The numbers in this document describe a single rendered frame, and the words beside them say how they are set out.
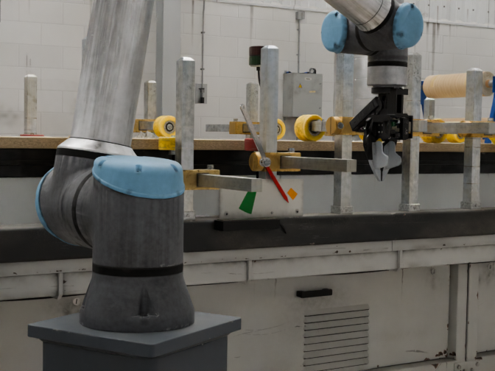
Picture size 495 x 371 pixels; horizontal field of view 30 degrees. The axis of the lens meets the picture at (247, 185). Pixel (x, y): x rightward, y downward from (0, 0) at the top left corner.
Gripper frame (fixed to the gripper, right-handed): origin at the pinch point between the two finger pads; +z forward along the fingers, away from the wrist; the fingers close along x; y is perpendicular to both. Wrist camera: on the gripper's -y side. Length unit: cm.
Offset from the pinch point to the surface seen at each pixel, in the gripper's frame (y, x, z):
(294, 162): -32.1, -0.6, -2.1
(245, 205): -38.6, -11.2, 9.2
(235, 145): -58, -2, -6
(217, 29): -724, 395, -131
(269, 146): -39.1, -3.8, -6.1
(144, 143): -59, -30, -6
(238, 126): -146, 55, -13
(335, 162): -14.6, -1.0, -2.6
